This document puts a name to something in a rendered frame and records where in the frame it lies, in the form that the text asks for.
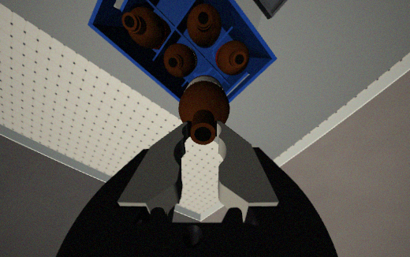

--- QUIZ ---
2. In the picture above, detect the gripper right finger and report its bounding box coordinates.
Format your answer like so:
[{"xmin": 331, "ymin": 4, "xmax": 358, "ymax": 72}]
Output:
[{"xmin": 215, "ymin": 120, "xmax": 338, "ymax": 257}]

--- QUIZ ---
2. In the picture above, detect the black rectangular tray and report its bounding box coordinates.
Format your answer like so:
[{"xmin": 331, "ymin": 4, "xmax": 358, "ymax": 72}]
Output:
[{"xmin": 253, "ymin": 0, "xmax": 287, "ymax": 20}]

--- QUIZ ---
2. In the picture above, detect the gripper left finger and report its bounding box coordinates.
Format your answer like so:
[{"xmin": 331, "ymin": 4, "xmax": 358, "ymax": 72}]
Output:
[{"xmin": 56, "ymin": 121, "xmax": 192, "ymax": 257}]

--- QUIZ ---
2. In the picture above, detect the brown glass bottle with white label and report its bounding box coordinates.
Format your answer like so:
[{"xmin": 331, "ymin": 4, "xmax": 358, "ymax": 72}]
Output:
[{"xmin": 178, "ymin": 75, "xmax": 230, "ymax": 145}]

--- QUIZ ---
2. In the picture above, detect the dark blue crate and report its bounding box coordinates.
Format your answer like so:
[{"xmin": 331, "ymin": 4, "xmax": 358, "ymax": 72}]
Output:
[{"xmin": 88, "ymin": 0, "xmax": 277, "ymax": 102}]

